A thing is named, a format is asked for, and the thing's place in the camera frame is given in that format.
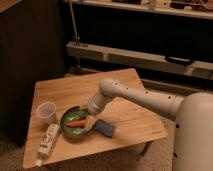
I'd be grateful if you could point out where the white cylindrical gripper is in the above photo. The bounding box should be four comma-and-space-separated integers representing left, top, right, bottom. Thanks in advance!
84, 94, 109, 132

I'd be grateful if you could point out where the white bottle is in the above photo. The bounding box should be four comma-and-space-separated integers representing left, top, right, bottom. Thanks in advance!
35, 124, 60, 167

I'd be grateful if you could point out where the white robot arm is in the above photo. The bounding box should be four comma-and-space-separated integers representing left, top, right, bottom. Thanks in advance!
87, 79, 213, 171

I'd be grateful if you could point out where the metal stand pole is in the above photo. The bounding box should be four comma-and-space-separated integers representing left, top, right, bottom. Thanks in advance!
68, 0, 81, 69

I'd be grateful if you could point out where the orange carrot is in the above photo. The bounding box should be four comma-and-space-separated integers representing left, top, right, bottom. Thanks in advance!
66, 120, 86, 127

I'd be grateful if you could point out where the blue sponge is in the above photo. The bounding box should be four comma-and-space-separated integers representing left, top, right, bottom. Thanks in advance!
94, 120, 115, 138

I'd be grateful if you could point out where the green bowl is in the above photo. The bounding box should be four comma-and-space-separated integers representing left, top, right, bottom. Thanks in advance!
60, 106, 92, 139

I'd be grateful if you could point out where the wooden folding table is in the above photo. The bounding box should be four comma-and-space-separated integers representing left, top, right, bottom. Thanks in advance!
32, 69, 167, 164

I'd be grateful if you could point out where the dark cabinet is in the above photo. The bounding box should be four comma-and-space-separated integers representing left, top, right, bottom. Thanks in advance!
0, 0, 66, 146

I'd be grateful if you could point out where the long wooden shelf beam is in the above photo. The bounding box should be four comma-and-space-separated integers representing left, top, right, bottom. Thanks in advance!
66, 41, 213, 80

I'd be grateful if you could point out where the black handle on shelf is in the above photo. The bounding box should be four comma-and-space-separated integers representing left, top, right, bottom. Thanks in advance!
165, 56, 194, 66

